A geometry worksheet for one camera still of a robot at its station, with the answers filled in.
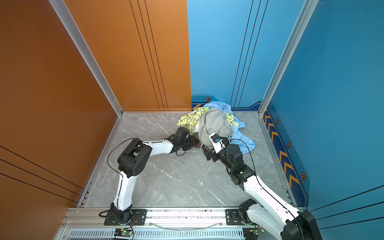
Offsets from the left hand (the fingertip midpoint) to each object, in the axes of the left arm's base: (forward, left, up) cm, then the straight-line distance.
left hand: (199, 141), depth 100 cm
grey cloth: (+5, -9, +15) cm, 18 cm away
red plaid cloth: (-3, +1, +2) cm, 4 cm away
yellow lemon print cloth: (+15, +6, +4) cm, 17 cm away
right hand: (-12, -5, +18) cm, 22 cm away
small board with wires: (-49, -28, -2) cm, 56 cm away
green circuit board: (-50, +36, -5) cm, 62 cm away
